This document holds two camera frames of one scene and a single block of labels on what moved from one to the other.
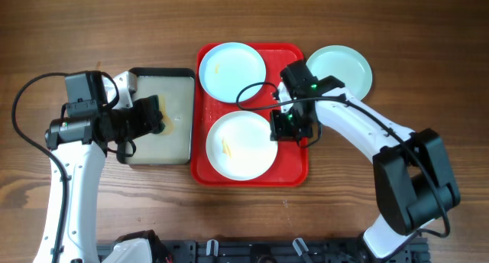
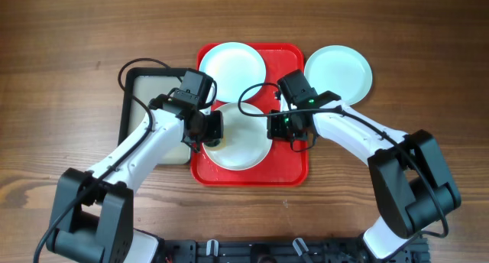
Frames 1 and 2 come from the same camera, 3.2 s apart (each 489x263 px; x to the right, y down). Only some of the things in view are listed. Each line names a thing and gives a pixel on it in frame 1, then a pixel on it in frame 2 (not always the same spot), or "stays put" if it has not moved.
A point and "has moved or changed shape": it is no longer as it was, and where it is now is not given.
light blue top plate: [227, 67] stays put
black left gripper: [134, 118] -> [213, 126]
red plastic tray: [207, 109] -> [280, 60]
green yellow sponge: [166, 118] has moved or changed shape
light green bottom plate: [347, 64] stays put
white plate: [239, 146] has moved or changed shape
